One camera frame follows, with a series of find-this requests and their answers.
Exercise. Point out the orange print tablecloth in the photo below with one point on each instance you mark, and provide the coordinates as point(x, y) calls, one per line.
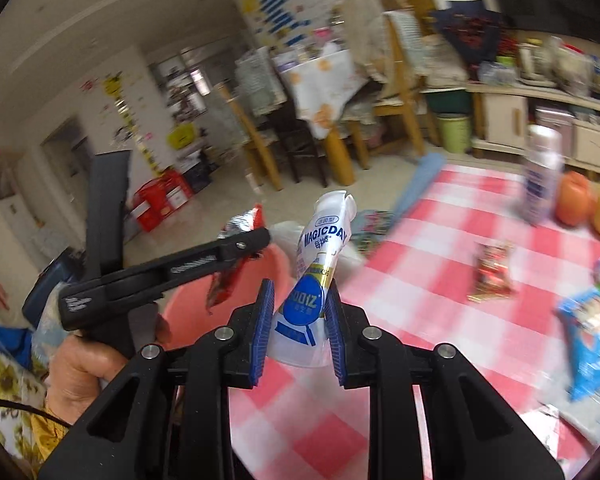
point(320, 85)

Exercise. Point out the yellow floral blanket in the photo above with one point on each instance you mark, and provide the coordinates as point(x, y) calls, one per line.
point(5, 380)

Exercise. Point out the cream tote bag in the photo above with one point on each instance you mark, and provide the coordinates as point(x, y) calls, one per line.
point(365, 30)

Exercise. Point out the white plastic bottle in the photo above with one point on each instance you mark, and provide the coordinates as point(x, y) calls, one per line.
point(540, 180)

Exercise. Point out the dark blue wrapped bouquet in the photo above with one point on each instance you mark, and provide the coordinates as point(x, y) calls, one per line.
point(465, 30)

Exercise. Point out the red gold candy wrapper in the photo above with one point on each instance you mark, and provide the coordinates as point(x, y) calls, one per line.
point(490, 270)

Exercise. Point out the white television cabinet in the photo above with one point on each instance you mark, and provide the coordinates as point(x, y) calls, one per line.
point(500, 120)

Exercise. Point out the person's left hand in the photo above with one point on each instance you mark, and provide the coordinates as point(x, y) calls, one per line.
point(75, 370)

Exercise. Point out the person's left forearm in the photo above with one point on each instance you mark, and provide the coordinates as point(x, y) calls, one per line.
point(50, 430)

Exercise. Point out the lilac tin box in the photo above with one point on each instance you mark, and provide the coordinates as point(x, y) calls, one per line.
point(552, 117)

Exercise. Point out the dark wooden chair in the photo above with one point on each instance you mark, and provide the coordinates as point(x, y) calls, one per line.
point(300, 145)

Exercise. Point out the wall poster with blue stickers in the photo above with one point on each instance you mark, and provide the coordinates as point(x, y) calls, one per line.
point(280, 5)

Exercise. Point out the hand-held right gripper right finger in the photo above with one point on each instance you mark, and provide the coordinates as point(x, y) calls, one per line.
point(335, 330)

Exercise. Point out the white printed sack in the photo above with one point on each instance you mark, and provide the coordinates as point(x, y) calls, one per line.
point(445, 60)

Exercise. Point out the blue snack bag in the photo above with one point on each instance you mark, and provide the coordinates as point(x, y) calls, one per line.
point(590, 340)

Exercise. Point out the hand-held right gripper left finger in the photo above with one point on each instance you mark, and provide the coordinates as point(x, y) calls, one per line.
point(262, 330)

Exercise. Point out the pink plastic bin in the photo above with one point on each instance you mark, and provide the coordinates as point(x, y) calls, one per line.
point(190, 305)

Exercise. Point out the owl pattern cushion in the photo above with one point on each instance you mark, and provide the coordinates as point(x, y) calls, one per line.
point(375, 230)

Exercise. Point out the pink checked tablecloth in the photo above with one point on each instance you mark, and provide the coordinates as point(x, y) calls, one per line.
point(420, 320)

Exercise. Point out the green waste bin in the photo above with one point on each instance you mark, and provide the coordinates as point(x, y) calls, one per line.
point(452, 135)

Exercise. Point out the red plastic crate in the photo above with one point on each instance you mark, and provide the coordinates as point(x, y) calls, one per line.
point(160, 200)

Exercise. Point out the blue cloth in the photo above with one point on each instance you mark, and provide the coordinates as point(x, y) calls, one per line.
point(420, 180)

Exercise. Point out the grey lace chair cover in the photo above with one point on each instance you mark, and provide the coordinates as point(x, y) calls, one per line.
point(405, 40)

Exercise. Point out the red apple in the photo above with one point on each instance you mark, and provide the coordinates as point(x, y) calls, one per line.
point(575, 200)

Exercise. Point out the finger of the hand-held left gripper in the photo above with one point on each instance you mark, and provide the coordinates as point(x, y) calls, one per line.
point(215, 257)

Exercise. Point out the yellow height chart sticker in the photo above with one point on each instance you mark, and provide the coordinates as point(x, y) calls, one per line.
point(125, 110)

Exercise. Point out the red and silver snack wrapper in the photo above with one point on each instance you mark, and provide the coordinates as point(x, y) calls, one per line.
point(220, 290)

